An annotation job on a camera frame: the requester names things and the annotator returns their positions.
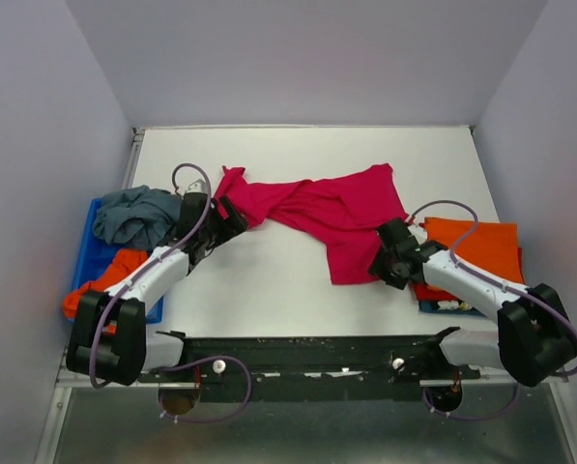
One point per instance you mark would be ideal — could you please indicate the magenta t shirt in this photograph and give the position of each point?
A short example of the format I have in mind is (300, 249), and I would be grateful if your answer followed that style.
(342, 213)

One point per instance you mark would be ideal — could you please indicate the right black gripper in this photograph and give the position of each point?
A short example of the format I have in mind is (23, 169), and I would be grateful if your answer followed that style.
(378, 264)

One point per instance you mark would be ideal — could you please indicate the crumpled grey-blue t shirt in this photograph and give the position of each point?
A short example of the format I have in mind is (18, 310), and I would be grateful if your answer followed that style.
(138, 218)

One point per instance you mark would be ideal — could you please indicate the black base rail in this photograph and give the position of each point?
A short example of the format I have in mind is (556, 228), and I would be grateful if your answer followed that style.
(307, 369)

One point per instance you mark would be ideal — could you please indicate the folded orange t shirt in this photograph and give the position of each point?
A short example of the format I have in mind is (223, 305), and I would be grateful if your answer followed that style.
(493, 246)

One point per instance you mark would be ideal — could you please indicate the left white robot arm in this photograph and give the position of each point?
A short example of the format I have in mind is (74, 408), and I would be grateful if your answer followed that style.
(110, 341)

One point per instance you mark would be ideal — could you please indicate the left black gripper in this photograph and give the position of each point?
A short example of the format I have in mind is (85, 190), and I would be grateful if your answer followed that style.
(231, 226)

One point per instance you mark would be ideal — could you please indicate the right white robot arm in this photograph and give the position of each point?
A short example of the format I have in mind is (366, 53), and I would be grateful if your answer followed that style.
(534, 338)

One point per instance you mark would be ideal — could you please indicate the crumpled orange t shirt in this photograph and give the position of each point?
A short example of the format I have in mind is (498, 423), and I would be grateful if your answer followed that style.
(99, 273)

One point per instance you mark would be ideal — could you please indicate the folded blue t shirt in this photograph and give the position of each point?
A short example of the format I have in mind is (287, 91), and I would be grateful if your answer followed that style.
(448, 308)

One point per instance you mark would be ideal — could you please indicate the folded red t shirt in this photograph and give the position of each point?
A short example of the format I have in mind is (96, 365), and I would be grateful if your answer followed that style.
(428, 290)

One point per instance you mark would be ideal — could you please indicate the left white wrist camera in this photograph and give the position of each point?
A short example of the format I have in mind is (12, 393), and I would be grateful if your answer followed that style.
(199, 186)

